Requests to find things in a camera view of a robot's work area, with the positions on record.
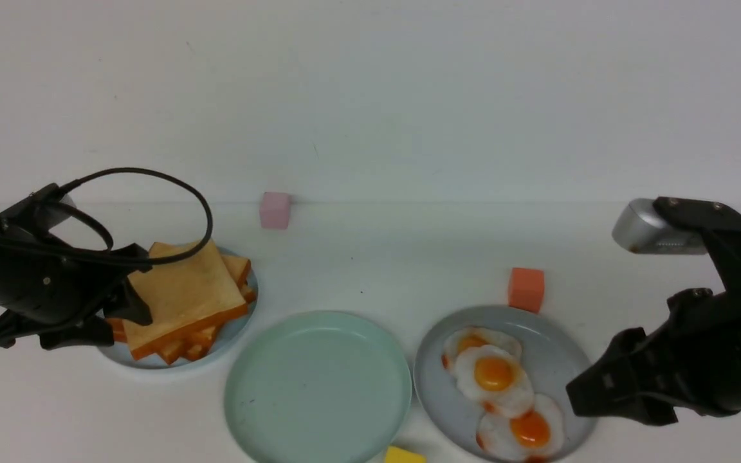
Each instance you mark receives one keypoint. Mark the yellow foam cube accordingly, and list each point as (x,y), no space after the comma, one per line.
(395,454)

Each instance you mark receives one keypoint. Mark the grey egg plate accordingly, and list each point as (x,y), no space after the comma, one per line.
(550,357)

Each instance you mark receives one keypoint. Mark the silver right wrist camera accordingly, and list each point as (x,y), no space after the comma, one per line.
(640,230)

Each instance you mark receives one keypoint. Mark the orange foam cube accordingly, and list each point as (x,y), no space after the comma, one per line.
(526,289)

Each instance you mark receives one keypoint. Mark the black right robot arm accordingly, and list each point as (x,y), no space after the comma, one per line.
(692,360)

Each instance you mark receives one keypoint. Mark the pink foam cube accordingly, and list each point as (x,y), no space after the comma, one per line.
(275,210)

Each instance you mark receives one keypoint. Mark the toast slice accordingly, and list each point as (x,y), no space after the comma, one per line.
(193,348)
(184,297)
(250,295)
(238,267)

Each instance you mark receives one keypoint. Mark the mint green plate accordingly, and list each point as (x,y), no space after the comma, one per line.
(318,387)

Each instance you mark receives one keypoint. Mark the light blue bread plate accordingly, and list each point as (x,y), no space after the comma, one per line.
(120,356)

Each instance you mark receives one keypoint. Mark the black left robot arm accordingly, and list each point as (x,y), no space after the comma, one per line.
(57,245)

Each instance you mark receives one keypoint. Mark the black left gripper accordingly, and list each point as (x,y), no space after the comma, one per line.
(56,298)

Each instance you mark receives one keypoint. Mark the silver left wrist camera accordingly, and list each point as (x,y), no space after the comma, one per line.
(39,212)

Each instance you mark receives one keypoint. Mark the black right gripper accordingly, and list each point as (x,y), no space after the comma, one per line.
(693,360)

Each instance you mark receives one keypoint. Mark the fried egg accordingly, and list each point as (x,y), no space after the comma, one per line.
(475,337)
(494,379)
(536,435)

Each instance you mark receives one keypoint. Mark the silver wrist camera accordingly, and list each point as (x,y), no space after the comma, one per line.
(39,212)
(640,230)

